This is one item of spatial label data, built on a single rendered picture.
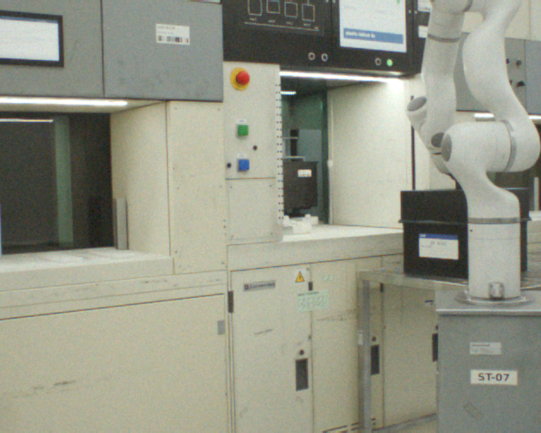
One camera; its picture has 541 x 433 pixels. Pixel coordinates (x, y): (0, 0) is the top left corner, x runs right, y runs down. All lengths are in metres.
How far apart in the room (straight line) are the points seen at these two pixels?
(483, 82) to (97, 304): 1.12
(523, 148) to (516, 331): 0.42
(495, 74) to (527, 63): 1.24
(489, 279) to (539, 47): 1.52
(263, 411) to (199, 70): 1.02
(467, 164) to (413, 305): 0.98
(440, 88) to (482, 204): 0.45
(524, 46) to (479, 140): 1.34
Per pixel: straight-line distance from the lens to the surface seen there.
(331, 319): 2.48
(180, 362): 2.21
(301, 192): 3.02
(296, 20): 2.42
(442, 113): 2.17
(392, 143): 2.80
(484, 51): 1.92
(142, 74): 2.13
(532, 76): 3.16
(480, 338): 1.81
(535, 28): 3.22
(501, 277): 1.87
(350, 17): 2.55
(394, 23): 2.67
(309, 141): 3.35
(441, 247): 2.33
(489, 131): 1.85
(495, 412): 1.86
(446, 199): 2.30
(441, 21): 2.15
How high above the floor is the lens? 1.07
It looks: 3 degrees down
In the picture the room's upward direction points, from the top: 1 degrees counter-clockwise
